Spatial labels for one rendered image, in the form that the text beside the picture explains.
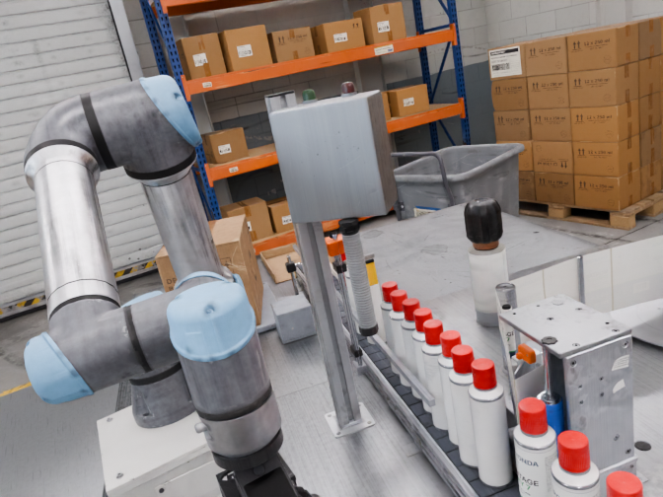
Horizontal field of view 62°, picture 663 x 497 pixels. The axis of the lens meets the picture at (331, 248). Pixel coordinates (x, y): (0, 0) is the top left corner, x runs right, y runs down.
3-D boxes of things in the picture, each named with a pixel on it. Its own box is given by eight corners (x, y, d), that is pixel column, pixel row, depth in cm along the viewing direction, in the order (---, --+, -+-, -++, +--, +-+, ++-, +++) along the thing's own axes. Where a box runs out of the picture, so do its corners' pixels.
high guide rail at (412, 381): (436, 405, 95) (434, 398, 95) (429, 407, 95) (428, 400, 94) (296, 248, 195) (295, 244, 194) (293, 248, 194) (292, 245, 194)
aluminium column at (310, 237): (362, 422, 114) (294, 90, 93) (342, 429, 113) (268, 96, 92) (355, 410, 118) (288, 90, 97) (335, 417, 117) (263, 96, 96)
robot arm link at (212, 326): (238, 268, 55) (253, 294, 48) (263, 364, 59) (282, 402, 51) (159, 292, 54) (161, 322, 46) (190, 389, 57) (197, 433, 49)
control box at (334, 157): (387, 215, 89) (367, 96, 83) (291, 225, 95) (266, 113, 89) (400, 197, 98) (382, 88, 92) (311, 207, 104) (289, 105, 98)
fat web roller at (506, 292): (530, 372, 110) (522, 286, 105) (510, 379, 110) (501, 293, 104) (516, 361, 115) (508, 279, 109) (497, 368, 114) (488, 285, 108)
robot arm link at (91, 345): (-2, 98, 80) (11, 380, 50) (76, 79, 83) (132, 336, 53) (34, 160, 89) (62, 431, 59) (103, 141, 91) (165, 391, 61)
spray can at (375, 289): (392, 342, 132) (378, 263, 126) (372, 348, 131) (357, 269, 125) (384, 333, 137) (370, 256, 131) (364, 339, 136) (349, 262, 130)
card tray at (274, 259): (343, 264, 204) (341, 254, 202) (275, 284, 198) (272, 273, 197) (322, 244, 231) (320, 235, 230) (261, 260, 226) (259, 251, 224)
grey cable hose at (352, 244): (382, 333, 96) (361, 219, 90) (363, 339, 95) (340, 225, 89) (375, 325, 99) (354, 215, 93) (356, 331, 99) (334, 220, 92)
